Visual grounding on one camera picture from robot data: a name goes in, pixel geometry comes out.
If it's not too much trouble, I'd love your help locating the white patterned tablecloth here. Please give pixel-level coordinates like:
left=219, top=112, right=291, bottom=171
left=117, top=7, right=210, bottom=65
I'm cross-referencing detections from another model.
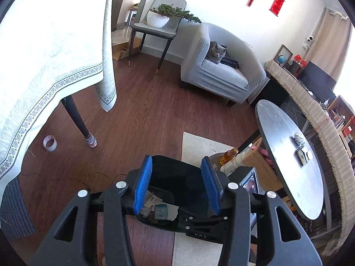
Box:
left=0, top=0, right=117, bottom=189

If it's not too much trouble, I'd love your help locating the grey cat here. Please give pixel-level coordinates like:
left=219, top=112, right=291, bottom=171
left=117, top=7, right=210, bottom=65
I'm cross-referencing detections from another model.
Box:
left=205, top=41, right=228, bottom=64

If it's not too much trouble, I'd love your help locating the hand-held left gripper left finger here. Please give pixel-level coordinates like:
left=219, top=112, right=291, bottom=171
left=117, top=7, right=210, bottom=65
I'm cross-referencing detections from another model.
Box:
left=28, top=155, right=154, bottom=266

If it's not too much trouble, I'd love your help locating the beige curtain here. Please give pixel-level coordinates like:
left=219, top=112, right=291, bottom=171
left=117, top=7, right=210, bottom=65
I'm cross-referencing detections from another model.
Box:
left=305, top=6, right=353, bottom=70

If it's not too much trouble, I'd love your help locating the round grey marble table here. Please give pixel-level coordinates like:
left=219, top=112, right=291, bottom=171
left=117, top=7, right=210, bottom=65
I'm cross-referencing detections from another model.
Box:
left=255, top=99, right=325, bottom=222

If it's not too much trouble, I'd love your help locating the black handbag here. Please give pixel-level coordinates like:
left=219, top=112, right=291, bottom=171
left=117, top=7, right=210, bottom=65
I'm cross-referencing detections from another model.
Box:
left=220, top=57, right=239, bottom=69

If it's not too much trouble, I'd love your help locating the wooden picture frame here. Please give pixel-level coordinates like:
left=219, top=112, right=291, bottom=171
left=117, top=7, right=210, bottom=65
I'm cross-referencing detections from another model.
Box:
left=273, top=44, right=293, bottom=68

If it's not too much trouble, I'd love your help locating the potted green plant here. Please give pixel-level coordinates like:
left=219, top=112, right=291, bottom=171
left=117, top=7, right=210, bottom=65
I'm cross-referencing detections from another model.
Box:
left=146, top=4, right=202, bottom=29

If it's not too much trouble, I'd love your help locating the clear tape roll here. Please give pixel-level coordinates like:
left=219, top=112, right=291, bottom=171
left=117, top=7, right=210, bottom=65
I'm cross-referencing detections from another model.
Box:
left=43, top=135, right=58, bottom=152

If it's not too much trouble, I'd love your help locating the white paper envelope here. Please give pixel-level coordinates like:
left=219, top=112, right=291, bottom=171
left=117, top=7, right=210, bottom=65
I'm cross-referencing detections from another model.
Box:
left=144, top=192, right=164, bottom=209

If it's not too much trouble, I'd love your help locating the wooden shelf with items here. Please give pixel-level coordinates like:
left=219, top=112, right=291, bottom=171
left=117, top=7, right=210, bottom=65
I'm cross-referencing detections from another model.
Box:
left=327, top=96, right=355, bottom=145

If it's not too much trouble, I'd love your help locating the grey dining chair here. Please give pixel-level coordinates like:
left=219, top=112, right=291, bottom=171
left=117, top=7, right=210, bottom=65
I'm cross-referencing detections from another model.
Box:
left=129, top=0, right=187, bottom=75

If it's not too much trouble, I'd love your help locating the desk with beige lace cloth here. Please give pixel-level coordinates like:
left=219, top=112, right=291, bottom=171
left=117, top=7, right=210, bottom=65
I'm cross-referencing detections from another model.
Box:
left=265, top=59, right=355, bottom=255

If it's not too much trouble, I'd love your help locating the cardboard box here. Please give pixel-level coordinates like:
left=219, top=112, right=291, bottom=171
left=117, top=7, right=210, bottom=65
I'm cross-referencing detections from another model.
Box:
left=112, top=41, right=139, bottom=61

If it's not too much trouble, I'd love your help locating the dark striped floor mat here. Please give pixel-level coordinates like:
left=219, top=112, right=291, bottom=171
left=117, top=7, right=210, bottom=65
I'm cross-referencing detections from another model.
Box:
left=0, top=176, right=36, bottom=240

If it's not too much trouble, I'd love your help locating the white blue plastic package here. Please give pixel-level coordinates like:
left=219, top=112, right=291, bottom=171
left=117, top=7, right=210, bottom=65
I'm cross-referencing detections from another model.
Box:
left=154, top=203, right=169, bottom=220

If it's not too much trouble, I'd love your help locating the light brown box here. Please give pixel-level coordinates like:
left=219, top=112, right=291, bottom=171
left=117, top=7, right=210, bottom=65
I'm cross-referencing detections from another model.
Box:
left=240, top=137, right=283, bottom=192

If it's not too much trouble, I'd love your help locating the red wall scroll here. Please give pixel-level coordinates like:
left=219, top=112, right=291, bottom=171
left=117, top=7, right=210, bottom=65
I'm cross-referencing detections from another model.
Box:
left=269, top=0, right=286, bottom=17

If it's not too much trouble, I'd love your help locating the black monitor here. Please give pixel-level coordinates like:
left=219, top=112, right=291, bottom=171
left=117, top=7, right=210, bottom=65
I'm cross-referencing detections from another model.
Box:
left=301, top=61, right=337, bottom=103

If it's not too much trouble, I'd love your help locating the cream rug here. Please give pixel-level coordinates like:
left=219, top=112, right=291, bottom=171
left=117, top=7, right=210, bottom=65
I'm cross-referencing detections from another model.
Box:
left=172, top=131, right=250, bottom=266

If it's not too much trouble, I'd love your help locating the grey armchair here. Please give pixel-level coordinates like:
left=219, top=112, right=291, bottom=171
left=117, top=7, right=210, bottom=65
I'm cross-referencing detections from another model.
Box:
left=180, top=22, right=271, bottom=106

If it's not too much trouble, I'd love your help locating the white plastic bottle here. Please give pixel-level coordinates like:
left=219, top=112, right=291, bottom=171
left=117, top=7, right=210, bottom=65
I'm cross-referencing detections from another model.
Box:
left=222, top=147, right=257, bottom=176

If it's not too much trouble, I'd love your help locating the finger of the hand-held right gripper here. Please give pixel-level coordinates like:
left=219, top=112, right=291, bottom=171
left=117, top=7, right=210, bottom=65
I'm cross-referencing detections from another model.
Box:
left=207, top=213, right=230, bottom=228
left=185, top=214, right=208, bottom=229

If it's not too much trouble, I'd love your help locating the dark dining table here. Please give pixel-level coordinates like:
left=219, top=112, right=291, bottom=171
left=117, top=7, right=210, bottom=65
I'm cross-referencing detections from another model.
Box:
left=61, top=94, right=97, bottom=148

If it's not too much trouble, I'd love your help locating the amber bottle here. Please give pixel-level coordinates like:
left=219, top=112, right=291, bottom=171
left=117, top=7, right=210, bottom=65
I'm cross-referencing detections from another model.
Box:
left=219, top=147, right=239, bottom=167

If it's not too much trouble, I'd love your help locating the black trash bin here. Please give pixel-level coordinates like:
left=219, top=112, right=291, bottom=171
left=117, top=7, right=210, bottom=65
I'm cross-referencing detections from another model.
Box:
left=122, top=155, right=231, bottom=233

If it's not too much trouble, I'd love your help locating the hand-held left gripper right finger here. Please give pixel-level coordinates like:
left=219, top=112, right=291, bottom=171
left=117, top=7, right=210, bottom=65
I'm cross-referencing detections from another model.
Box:
left=200, top=156, right=323, bottom=266

